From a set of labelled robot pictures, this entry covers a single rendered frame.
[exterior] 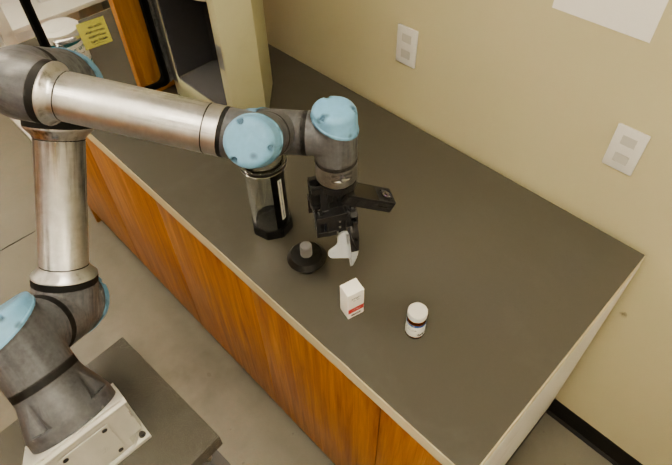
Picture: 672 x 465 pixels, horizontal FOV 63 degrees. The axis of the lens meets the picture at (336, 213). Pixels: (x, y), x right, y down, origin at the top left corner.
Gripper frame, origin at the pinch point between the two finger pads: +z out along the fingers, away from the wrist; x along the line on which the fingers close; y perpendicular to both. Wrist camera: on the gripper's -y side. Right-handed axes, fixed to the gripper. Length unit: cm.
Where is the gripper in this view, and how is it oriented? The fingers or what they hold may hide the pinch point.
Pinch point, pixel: (348, 245)
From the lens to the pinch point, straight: 113.4
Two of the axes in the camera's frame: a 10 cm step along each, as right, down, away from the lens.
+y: -9.6, 2.1, -1.7
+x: 2.7, 7.0, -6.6
